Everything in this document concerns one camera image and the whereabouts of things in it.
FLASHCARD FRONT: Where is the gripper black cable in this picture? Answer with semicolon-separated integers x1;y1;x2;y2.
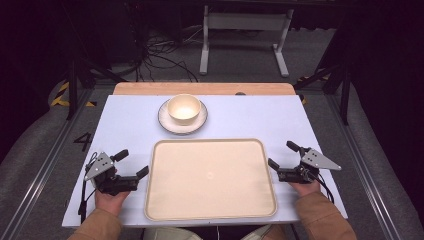
77;152;99;224
311;171;335;204

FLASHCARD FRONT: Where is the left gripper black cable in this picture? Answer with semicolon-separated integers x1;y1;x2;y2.
77;152;99;224

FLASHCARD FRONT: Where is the black tripod stand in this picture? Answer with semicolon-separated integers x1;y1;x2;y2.
293;19;354;127
61;6;129;121

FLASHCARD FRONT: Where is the person's left hand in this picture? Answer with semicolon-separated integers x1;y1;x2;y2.
94;189;131;217

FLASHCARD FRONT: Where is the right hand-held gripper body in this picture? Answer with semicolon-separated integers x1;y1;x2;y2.
278;147;343;184

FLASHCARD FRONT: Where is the cream bowl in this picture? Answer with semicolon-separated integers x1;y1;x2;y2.
166;93;202;127

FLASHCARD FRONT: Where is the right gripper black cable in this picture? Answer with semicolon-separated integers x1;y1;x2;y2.
311;171;335;204

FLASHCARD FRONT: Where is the wooden table board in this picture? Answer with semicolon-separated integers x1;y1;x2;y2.
112;81;297;97

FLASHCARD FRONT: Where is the beige tray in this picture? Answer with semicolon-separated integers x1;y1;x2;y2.
143;138;278;222

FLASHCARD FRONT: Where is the white plate with dark rim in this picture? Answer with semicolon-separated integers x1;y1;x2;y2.
157;98;209;136

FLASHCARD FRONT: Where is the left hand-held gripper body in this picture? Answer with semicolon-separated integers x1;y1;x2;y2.
84;151;140;196

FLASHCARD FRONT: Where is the person's right hand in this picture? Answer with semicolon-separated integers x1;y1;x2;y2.
288;180;322;198

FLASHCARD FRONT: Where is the bundle of black floor cables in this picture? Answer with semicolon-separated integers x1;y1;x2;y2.
133;28;205;83

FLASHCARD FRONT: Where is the white metal stand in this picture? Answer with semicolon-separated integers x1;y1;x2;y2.
198;4;295;78

